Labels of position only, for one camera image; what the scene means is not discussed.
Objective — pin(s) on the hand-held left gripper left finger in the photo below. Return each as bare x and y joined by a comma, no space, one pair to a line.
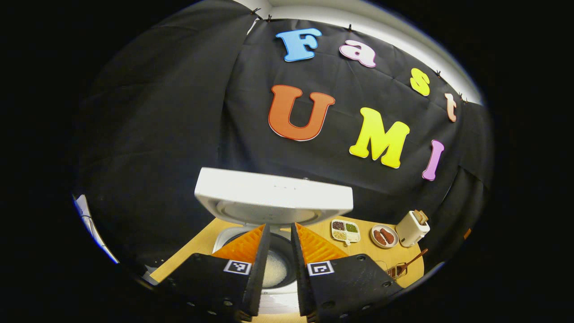
260,278

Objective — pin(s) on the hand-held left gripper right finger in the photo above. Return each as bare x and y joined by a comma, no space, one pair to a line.
299,278

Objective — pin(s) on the white rice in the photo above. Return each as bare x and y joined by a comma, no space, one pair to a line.
274,273

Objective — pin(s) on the white rice cooker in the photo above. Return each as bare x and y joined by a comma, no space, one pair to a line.
269,193

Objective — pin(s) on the clear chopstick holder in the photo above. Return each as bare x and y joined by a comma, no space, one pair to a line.
397,271

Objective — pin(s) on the brown wooden spoon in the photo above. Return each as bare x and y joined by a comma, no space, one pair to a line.
413,261

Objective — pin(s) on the white divided grain dish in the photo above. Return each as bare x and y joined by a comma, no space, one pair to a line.
345,232

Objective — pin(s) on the white round plate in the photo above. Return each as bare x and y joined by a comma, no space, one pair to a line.
374,228

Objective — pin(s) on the white toaster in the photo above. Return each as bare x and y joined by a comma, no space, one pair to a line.
410,231

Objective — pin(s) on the toast slice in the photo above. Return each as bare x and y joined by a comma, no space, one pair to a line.
425,215
418,217

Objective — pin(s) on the black backdrop cloth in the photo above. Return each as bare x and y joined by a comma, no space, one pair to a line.
179,134

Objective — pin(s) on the white side desk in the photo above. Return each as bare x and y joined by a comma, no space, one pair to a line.
92,224

